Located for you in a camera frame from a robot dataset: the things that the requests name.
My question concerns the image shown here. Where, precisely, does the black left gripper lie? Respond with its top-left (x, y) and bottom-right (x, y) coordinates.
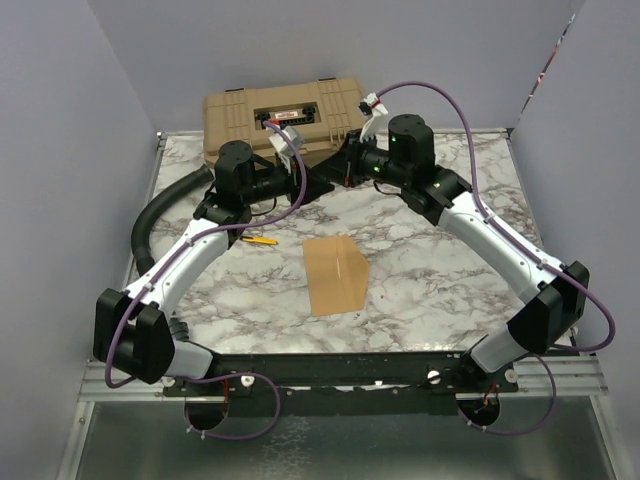
top-left (242, 152), bottom-right (334, 208)

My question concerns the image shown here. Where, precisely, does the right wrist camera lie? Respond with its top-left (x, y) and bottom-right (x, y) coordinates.
top-left (358, 92), bottom-right (389, 143)

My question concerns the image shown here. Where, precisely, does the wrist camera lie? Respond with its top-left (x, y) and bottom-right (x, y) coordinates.
top-left (269, 126), bottom-right (305, 158)
top-left (358, 92), bottom-right (389, 143)

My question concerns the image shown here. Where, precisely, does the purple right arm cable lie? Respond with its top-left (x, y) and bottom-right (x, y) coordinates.
top-left (374, 80), bottom-right (617, 435)

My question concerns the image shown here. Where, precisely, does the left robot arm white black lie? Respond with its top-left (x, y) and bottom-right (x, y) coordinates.
top-left (93, 141), bottom-right (334, 395)

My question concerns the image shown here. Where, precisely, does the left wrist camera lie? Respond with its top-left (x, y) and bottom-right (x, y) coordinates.
top-left (269, 126), bottom-right (305, 158)

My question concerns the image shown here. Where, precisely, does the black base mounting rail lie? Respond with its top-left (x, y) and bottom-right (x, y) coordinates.
top-left (163, 352), bottom-right (518, 417)

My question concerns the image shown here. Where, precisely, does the aluminium extrusion frame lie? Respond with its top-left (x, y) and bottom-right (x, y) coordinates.
top-left (54, 130), bottom-right (609, 480)

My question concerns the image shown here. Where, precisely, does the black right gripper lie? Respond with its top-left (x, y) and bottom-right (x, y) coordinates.
top-left (316, 129), bottom-right (411, 188)

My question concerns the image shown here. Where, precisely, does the yellow black utility knife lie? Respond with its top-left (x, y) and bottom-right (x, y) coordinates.
top-left (240, 236), bottom-right (278, 246)

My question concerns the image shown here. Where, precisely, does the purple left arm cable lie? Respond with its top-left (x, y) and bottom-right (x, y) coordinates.
top-left (103, 118), bottom-right (309, 441)

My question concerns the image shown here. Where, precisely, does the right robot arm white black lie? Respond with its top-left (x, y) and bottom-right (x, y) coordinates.
top-left (313, 114), bottom-right (589, 391)

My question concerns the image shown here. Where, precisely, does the brown paper envelope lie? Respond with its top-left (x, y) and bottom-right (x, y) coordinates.
top-left (302, 235), bottom-right (369, 317)

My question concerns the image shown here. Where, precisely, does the tan plastic toolbox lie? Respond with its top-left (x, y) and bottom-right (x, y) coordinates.
top-left (203, 77), bottom-right (365, 167)

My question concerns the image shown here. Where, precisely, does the black corrugated hose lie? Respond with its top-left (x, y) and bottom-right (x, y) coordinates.
top-left (130, 167), bottom-right (214, 274)

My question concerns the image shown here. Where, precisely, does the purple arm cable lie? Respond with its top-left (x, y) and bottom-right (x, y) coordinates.
top-left (374, 80), bottom-right (617, 435)
top-left (103, 118), bottom-right (309, 441)

